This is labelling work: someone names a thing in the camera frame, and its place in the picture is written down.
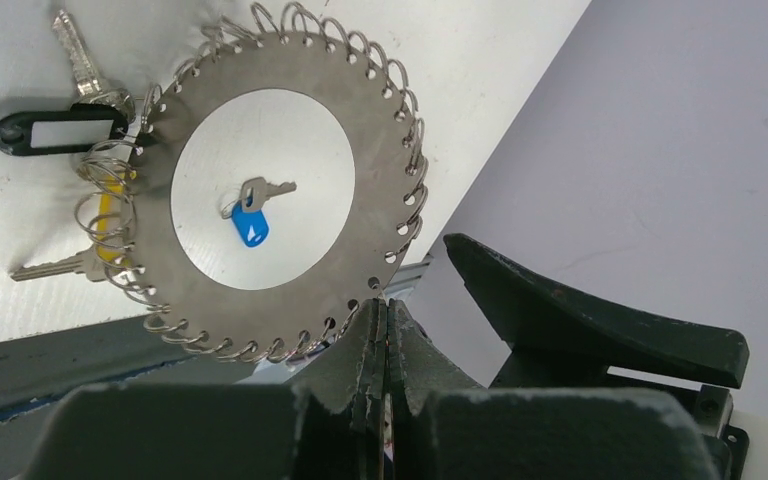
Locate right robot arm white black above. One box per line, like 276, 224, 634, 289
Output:
444, 233, 768, 479

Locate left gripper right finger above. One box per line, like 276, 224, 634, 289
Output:
387, 301, 719, 479

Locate yellow key tag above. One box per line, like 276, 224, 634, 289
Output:
91, 170, 135, 266

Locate aluminium frame rail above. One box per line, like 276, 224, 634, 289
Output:
382, 254, 434, 301

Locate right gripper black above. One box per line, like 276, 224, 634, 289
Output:
444, 233, 750, 480

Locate silver key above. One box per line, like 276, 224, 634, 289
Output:
9, 246, 118, 282
220, 177, 297, 219
51, 9, 136, 123

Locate metal disc with key rings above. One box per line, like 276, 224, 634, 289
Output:
73, 1, 430, 364

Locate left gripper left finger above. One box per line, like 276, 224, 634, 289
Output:
24, 299, 384, 479

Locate blue key tag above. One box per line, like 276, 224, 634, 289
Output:
230, 201, 270, 248

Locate silver key on black tag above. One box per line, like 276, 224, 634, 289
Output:
51, 9, 136, 123

